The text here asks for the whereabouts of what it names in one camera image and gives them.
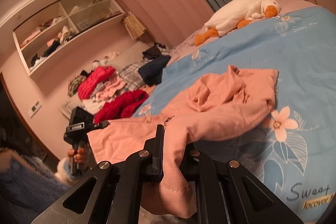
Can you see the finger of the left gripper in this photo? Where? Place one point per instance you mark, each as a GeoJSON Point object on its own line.
{"type": "Point", "coordinates": [95, 126]}

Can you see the pink bed sheet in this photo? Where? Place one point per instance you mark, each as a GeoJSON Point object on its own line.
{"type": "Point", "coordinates": [202, 36]}

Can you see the white goose plush toy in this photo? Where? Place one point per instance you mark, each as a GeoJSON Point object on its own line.
{"type": "Point", "coordinates": [239, 13]}

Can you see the light pink clothes pile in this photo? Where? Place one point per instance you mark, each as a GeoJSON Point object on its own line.
{"type": "Point", "coordinates": [106, 90]}

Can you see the red puffer jacket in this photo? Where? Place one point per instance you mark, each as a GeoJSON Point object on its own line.
{"type": "Point", "coordinates": [100, 74]}

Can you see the blue floral duvet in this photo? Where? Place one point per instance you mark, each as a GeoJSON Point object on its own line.
{"type": "Point", "coordinates": [297, 164]}

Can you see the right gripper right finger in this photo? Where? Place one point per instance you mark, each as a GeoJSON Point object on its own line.
{"type": "Point", "coordinates": [227, 192]}

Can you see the white wall shelf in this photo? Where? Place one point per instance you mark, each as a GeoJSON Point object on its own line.
{"type": "Point", "coordinates": [51, 33]}

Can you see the pink hooded jacket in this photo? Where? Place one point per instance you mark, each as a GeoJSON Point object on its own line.
{"type": "Point", "coordinates": [215, 107]}

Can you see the navy folded garment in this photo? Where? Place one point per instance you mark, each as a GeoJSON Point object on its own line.
{"type": "Point", "coordinates": [151, 72]}

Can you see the person's left hand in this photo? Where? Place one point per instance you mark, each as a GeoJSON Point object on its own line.
{"type": "Point", "coordinates": [80, 156]}

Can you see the plaid grey shirt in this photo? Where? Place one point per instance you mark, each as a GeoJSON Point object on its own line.
{"type": "Point", "coordinates": [131, 77]}

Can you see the red knit garment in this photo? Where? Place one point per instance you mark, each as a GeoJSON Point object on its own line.
{"type": "Point", "coordinates": [124, 106]}

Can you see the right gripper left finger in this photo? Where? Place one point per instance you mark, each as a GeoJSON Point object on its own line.
{"type": "Point", "coordinates": [110, 193]}

